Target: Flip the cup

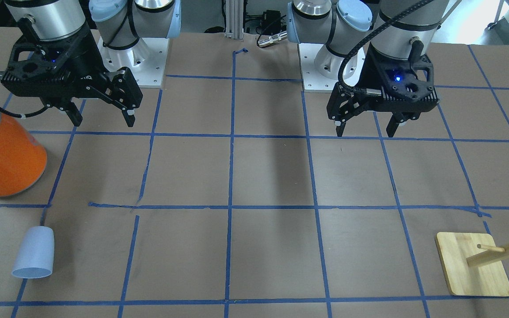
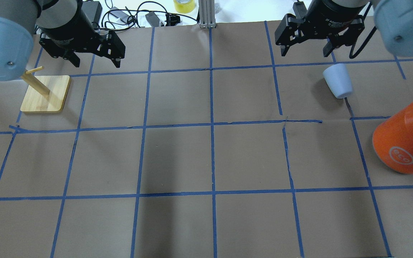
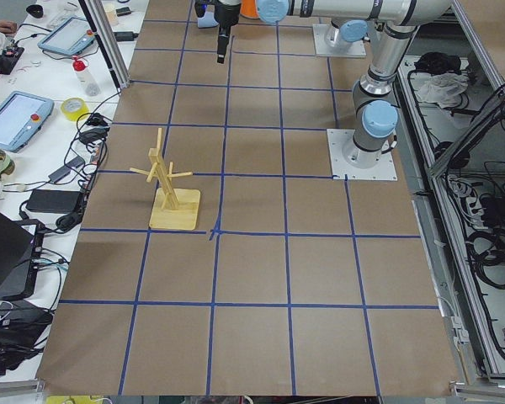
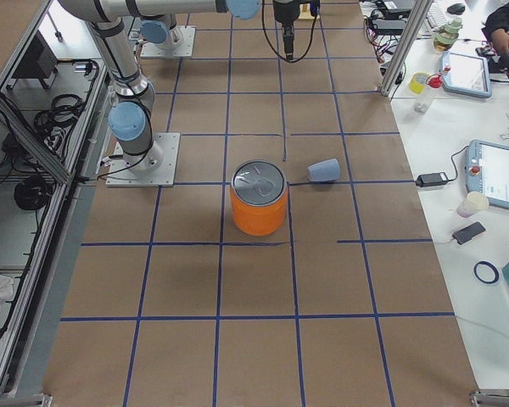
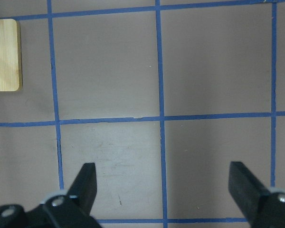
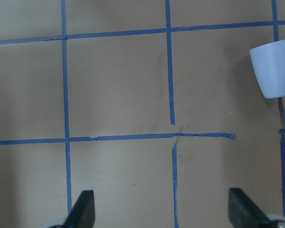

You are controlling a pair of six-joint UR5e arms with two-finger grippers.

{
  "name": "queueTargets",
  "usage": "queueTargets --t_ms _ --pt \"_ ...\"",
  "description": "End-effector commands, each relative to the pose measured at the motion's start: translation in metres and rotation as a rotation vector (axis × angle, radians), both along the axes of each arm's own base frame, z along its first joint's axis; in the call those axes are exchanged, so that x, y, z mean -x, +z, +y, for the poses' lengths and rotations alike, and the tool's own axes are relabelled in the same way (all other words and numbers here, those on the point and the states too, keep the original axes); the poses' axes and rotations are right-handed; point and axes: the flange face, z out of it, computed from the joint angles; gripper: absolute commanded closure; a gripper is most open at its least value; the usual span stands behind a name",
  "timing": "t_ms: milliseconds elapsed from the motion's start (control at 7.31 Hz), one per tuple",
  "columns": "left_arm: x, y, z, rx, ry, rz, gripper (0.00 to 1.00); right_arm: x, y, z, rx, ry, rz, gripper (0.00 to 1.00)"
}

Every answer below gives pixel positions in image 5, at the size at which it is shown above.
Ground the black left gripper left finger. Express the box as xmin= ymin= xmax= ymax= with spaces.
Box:
xmin=66 ymin=163 xmax=96 ymax=218

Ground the wooden mug tree stand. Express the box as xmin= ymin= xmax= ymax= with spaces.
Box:
xmin=0 ymin=19 xmax=22 ymax=92

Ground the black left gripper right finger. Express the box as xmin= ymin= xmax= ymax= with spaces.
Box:
xmin=228 ymin=161 xmax=270 ymax=226

